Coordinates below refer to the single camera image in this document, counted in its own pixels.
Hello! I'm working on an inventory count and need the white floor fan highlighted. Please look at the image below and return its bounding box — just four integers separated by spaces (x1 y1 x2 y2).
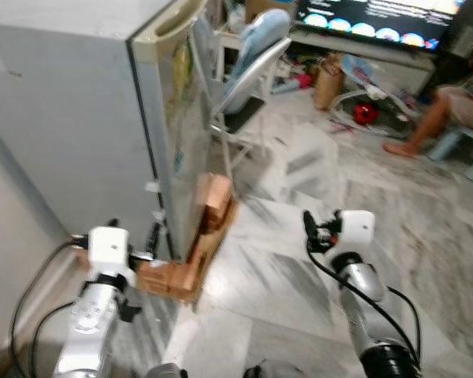
333 85 415 139

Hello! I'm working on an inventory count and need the seated person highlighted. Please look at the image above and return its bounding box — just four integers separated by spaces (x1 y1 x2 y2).
382 54 473 158

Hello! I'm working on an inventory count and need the light blue plastic stool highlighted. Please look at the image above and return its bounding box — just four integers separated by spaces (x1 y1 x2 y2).
427 124 473 183

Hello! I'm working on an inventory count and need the red round toy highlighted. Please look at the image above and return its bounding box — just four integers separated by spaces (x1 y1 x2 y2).
352 102 380 126

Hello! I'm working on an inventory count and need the orange brick platform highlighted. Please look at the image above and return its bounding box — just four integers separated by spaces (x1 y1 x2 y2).
134 198 240 305

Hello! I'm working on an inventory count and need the white television stand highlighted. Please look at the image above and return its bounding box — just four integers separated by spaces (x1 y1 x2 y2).
287 30 460 98

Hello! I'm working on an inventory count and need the black flat screen television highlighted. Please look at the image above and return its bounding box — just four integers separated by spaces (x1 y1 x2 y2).
295 0 467 53

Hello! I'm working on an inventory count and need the grey fridge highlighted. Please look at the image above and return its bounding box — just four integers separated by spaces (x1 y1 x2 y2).
0 0 239 262

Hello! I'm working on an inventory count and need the yellow green fridge sticker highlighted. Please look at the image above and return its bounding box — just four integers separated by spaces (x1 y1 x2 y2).
170 41 193 105

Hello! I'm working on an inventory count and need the orange brick stack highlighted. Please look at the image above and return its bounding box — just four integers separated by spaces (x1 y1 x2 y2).
196 173 234 235

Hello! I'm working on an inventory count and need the grey left robot leg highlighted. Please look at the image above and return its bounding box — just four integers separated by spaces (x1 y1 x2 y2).
145 363 190 378

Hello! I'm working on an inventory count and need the light blue pillow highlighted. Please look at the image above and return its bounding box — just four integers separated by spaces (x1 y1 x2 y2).
219 8 292 115

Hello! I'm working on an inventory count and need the brown paper bag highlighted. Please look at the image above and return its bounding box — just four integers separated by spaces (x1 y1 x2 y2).
313 54 345 113

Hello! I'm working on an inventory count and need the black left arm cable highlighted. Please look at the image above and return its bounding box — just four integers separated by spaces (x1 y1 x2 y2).
8 233 91 378

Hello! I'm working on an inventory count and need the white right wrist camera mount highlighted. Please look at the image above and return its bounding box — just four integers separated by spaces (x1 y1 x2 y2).
339 209 377 254

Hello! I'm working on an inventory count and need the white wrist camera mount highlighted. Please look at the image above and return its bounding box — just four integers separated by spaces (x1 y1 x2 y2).
88 227 132 273
339 209 377 254

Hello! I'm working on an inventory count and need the grey metal folding chair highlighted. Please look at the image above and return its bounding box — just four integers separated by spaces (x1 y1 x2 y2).
208 35 294 183

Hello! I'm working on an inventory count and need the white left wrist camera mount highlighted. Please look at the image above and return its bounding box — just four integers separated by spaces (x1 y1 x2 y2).
88 227 132 273

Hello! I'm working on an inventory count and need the grey right robot leg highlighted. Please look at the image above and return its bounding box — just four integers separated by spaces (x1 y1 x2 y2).
243 360 302 378

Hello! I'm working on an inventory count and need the grey robot leg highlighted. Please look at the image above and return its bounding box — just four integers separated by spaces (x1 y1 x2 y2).
243 360 302 378
145 363 190 378

